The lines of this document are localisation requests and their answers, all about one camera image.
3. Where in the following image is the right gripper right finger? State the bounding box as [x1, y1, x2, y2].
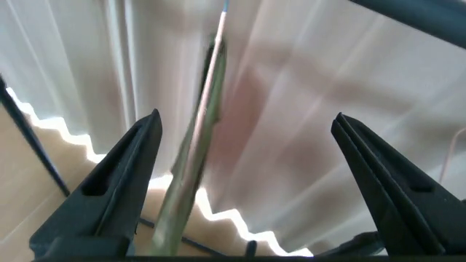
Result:
[330, 111, 466, 256]

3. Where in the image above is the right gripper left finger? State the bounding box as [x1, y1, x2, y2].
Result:
[28, 108, 164, 256]

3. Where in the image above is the beige curtain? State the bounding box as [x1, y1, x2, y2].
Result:
[0, 0, 466, 255]

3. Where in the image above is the pink clothes hanger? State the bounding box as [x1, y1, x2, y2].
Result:
[191, 0, 231, 154]
[438, 126, 466, 185]

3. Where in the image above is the green printed shirt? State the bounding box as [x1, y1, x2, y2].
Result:
[149, 34, 229, 256]

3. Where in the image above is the black clothes rack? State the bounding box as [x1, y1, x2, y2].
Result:
[0, 0, 466, 258]

